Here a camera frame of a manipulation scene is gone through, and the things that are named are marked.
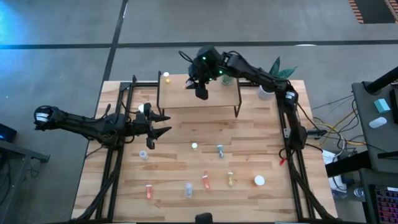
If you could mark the black device with blue light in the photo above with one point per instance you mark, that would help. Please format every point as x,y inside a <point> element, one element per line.
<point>7,132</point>

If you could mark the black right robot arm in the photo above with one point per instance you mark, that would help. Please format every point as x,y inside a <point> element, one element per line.
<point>255,73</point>

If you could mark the snake plant in white pot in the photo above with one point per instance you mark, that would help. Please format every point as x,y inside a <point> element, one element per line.
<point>264,93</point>

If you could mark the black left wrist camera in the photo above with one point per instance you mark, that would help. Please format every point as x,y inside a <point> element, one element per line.
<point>147,109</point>

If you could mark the black device on cart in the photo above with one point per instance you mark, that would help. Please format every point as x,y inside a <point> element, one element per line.
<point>395,105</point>

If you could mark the wooden shelf with black legs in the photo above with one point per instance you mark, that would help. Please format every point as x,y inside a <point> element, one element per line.
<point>177,96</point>

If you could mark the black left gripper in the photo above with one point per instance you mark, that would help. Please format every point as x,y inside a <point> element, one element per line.
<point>141,124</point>

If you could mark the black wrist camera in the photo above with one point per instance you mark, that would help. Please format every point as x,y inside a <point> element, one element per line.
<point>147,109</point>
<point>192,70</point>

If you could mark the person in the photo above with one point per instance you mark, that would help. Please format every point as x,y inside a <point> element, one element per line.
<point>204,218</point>

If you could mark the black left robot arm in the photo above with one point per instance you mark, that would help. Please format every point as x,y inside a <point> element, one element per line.
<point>77,123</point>

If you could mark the black connector box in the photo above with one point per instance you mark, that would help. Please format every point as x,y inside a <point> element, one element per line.
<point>315,133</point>

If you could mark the red clip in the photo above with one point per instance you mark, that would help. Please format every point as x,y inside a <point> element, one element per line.
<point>282,161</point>

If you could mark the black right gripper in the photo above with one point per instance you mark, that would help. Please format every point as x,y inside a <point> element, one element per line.
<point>203,76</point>

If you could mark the teal vial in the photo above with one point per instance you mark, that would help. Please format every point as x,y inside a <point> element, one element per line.
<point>220,151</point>

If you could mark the teal box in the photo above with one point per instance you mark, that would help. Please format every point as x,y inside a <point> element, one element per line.
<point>382,105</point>

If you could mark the red translucent vial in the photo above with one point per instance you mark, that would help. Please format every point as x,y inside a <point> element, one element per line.
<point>206,183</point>

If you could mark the small clear vial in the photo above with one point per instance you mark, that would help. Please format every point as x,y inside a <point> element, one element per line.
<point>143,154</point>

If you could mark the clear vial with coloured pills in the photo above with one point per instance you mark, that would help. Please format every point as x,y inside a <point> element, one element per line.
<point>188,189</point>

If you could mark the orange striped floor mat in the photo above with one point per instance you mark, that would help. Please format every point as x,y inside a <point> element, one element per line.
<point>355,9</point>

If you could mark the clear cup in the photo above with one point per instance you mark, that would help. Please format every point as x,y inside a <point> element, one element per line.
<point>358,192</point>

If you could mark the black side desk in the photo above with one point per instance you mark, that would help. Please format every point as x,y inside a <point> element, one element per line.
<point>367,186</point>

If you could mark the orange bottle wide white cap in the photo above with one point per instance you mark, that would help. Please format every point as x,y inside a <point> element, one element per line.
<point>259,180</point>

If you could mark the white oval case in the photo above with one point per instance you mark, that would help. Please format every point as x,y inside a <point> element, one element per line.
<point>377,122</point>

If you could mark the backlit keyboard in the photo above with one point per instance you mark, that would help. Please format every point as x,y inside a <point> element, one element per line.
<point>387,205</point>

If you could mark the black pole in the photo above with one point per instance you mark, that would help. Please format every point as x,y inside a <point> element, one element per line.
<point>382,81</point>

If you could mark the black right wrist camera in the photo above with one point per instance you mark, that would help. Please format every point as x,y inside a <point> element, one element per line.
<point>192,70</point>

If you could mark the small yellow-green vial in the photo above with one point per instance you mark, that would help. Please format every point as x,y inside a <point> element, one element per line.
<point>194,145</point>

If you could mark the orange-red translucent vial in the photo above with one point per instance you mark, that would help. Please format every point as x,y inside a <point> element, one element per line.
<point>148,191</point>

